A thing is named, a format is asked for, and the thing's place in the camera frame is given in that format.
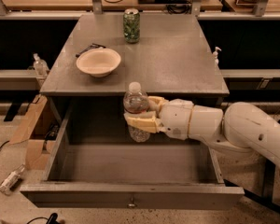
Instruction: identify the cream paper bowl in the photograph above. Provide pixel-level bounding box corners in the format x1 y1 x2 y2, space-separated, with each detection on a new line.
76 49 121 77

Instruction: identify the grey open top drawer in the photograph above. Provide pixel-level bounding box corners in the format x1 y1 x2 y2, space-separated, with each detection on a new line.
21 107 244 210

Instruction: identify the clear bottle on left shelf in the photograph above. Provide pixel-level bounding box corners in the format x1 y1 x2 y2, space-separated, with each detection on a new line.
34 53 49 77

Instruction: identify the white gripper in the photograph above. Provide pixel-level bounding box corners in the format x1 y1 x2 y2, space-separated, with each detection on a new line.
124 96 194 140

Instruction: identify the black utensil behind bowl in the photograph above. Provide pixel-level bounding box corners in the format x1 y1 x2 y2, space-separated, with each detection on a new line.
76 43 106 58

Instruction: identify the white pump dispenser bottle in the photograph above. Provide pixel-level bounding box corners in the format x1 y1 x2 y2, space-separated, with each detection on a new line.
213 47 222 65

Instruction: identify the brown cardboard box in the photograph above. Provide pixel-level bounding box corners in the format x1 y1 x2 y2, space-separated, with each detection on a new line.
10 95 56 170

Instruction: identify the plastic bottle on floor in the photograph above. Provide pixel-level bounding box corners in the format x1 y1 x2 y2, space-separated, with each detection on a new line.
0 164 25 195

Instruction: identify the green soda can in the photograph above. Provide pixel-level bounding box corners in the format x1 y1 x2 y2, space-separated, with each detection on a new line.
123 8 140 43

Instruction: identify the metal drawer knob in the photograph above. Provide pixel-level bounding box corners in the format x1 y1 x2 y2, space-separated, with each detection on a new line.
127 197 137 209

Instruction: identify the clear plastic water bottle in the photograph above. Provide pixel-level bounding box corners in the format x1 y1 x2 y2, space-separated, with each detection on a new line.
123 82 150 143

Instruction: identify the grey cabinet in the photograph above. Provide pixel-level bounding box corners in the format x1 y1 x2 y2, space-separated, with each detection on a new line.
41 13 229 130

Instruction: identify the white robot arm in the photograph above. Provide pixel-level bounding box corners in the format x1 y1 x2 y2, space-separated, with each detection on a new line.
124 96 280 168

